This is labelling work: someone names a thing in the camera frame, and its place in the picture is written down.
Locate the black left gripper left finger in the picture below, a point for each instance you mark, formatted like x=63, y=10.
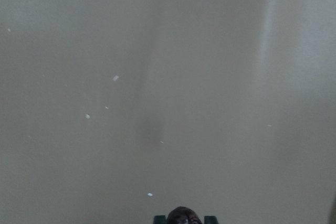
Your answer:
x=159, y=219

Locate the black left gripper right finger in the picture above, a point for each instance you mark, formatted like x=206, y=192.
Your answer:
x=210, y=220

